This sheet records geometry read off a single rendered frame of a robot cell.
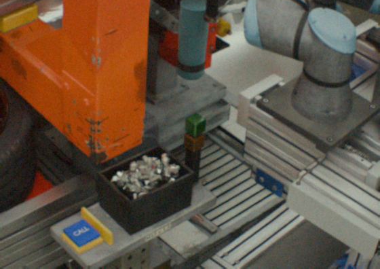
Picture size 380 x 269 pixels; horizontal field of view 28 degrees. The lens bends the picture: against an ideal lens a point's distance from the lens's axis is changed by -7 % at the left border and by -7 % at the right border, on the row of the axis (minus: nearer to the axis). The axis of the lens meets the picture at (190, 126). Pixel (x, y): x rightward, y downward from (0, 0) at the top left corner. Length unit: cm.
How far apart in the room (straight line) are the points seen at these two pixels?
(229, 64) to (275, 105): 165
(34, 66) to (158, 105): 73
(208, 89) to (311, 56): 121
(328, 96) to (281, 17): 21
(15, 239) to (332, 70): 99
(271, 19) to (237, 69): 170
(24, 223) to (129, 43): 59
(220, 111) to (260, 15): 120
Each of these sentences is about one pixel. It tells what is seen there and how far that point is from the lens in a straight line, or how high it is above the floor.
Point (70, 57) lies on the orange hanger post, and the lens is 200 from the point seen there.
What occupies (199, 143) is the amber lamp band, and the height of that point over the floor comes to 59.
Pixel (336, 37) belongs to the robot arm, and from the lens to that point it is 170.
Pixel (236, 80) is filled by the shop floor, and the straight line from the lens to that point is 337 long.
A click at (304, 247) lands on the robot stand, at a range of 235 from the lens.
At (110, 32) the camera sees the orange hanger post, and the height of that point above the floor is 91.
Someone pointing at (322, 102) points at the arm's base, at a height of 87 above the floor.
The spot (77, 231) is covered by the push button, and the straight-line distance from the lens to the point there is 196.
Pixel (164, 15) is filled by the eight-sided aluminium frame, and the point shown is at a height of 67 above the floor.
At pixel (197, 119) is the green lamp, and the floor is 66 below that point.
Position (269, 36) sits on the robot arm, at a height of 99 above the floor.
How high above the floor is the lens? 186
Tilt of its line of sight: 37 degrees down
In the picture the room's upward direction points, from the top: 4 degrees clockwise
